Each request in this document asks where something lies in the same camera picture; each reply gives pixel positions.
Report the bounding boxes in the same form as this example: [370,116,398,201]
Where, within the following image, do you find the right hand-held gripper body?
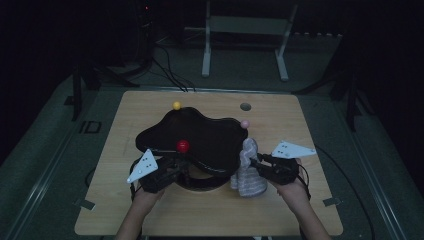
[257,140,317,186]

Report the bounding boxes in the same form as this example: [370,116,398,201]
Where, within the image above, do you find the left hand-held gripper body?
[126,148,183,194]

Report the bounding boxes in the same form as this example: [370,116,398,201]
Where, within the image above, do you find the red ball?
[176,139,191,154]

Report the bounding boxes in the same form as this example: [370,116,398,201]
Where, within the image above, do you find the purple striped towel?
[229,137,269,198]

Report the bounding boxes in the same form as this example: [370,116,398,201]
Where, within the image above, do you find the black wavy tray with stand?
[135,106,249,192]

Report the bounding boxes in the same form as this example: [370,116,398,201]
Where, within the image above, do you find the person's left hand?
[133,186,166,213]

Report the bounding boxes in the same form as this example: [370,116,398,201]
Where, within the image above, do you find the person's right hand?
[274,158,312,210]

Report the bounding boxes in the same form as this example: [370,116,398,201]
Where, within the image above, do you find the grey tape piece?
[74,198,97,212]
[322,197,343,207]

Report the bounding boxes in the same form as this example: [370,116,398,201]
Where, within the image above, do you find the black floor stand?
[64,61,141,122]
[293,74,374,132]

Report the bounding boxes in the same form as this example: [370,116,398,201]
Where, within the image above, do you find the white power strip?
[292,31,344,38]

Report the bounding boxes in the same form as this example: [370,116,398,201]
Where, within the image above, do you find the dark equipment with red light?
[134,0,156,64]

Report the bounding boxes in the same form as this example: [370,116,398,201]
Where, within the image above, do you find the left hand-held gripper cable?
[129,159,143,203]

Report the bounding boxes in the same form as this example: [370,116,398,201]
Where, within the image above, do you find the hand-held gripper cable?
[129,159,143,203]
[298,145,376,240]

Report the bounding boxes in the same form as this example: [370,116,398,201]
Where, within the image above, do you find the black floor bracket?
[79,120,102,134]

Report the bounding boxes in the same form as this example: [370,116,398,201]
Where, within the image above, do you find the black floor cables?
[151,43,198,93]

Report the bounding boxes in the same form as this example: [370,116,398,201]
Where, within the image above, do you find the right hand-held gripper cable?
[298,145,376,240]

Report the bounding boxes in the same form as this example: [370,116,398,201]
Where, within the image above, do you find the white metal stand frame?
[201,0,299,82]

